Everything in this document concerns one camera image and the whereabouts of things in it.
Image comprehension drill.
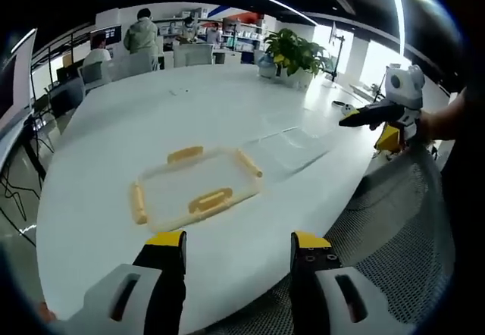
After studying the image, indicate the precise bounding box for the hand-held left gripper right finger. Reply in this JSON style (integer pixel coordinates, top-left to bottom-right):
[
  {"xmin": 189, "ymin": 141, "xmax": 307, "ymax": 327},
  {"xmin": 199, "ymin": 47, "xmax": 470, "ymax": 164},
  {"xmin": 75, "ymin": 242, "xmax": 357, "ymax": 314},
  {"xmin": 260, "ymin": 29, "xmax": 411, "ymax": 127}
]
[{"xmin": 290, "ymin": 230, "xmax": 415, "ymax": 335}]

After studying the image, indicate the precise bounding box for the clear lid with yellow clips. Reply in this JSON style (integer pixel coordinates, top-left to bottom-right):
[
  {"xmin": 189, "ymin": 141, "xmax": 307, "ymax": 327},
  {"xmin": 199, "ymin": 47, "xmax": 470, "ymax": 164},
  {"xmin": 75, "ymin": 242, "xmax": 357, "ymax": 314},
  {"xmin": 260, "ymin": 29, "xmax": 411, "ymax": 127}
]
[{"xmin": 128, "ymin": 144, "xmax": 264, "ymax": 234}]

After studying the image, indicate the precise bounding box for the green potted plant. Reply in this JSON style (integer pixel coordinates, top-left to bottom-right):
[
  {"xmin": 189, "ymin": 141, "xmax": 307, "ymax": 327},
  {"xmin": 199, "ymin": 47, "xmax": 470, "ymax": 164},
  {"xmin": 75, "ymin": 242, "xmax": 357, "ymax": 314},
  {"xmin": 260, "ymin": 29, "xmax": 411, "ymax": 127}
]
[{"xmin": 263, "ymin": 27, "xmax": 331, "ymax": 90}]

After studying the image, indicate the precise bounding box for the blue water bottle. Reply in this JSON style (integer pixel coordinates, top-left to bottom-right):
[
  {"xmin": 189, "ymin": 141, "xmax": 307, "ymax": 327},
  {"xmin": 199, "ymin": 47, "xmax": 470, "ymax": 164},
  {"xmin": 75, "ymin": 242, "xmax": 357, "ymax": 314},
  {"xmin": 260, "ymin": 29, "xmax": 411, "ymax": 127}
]
[{"xmin": 256, "ymin": 52, "xmax": 280, "ymax": 79}]

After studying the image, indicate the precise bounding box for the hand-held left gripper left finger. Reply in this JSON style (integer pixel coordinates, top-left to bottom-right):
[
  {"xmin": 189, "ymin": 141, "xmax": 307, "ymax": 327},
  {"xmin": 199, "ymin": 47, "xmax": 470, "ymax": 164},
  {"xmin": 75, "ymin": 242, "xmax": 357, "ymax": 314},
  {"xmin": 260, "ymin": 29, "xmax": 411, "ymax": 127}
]
[{"xmin": 49, "ymin": 230, "xmax": 188, "ymax": 335}]

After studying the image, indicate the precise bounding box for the grey mesh office chair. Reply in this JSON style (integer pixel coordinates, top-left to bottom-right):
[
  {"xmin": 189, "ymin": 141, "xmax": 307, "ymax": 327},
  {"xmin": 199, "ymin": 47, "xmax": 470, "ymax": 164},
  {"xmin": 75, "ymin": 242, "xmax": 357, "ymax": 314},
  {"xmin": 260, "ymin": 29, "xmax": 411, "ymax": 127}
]
[{"xmin": 204, "ymin": 137, "xmax": 458, "ymax": 335}]

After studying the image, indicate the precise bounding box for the yellow block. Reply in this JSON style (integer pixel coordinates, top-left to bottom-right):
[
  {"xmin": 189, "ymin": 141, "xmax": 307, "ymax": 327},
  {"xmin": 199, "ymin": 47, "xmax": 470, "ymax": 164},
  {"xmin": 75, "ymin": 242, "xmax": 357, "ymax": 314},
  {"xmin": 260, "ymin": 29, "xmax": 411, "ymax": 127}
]
[{"xmin": 374, "ymin": 122, "xmax": 402, "ymax": 155}]

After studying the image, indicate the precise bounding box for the storage shelf with boxes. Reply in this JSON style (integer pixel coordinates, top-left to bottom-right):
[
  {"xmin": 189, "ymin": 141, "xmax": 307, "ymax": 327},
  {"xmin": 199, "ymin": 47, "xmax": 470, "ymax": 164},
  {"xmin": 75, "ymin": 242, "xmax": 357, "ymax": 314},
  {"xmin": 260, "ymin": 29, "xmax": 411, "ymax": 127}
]
[{"xmin": 221, "ymin": 12, "xmax": 267, "ymax": 52}]

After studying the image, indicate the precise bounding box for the clear plastic film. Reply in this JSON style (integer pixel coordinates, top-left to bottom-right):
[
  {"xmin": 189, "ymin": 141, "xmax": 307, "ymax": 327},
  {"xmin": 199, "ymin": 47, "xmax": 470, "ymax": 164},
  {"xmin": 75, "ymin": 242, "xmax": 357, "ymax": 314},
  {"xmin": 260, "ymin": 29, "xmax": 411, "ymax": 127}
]
[{"xmin": 240, "ymin": 125, "xmax": 331, "ymax": 175}]

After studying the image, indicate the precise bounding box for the person's left hand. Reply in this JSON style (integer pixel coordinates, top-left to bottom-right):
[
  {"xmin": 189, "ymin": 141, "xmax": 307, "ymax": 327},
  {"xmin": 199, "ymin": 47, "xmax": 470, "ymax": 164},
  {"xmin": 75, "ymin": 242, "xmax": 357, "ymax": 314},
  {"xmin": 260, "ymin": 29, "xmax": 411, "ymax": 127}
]
[{"xmin": 36, "ymin": 300, "xmax": 58, "ymax": 324}]

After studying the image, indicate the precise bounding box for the small black tripod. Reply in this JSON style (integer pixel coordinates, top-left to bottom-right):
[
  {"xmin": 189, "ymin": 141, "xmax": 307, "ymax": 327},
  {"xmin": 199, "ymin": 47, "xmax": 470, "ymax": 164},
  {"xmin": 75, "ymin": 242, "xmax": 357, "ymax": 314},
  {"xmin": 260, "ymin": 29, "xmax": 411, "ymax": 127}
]
[{"xmin": 368, "ymin": 80, "xmax": 388, "ymax": 104}]

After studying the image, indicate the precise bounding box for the white mesh chair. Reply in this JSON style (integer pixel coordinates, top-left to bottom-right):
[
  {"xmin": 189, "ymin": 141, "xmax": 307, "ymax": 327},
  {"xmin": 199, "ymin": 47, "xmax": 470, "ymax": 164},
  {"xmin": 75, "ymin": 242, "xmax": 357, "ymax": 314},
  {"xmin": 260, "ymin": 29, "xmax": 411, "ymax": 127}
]
[
  {"xmin": 77, "ymin": 61, "xmax": 114, "ymax": 94},
  {"xmin": 173, "ymin": 42, "xmax": 215, "ymax": 68}
]

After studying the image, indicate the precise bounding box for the black wall screen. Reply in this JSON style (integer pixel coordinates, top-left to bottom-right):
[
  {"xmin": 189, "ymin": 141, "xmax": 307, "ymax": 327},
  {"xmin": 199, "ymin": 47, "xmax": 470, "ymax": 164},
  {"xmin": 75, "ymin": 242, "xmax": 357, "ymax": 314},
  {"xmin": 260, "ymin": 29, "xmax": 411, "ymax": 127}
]
[{"xmin": 103, "ymin": 24, "xmax": 124, "ymax": 46}]

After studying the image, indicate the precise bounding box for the white handheld controller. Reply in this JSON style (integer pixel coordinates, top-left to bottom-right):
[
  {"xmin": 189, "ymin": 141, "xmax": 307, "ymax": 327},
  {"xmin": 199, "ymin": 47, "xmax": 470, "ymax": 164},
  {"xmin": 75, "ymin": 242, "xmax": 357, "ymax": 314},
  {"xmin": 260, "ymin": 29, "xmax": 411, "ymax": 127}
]
[{"xmin": 332, "ymin": 99, "xmax": 361, "ymax": 117}]

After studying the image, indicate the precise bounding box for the large monitor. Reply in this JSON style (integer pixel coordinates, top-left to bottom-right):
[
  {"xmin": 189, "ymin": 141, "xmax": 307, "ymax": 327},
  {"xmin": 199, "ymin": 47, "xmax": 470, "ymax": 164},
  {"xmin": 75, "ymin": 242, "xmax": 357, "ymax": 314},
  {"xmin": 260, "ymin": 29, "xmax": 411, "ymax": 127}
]
[{"xmin": 0, "ymin": 27, "xmax": 39, "ymax": 136}]

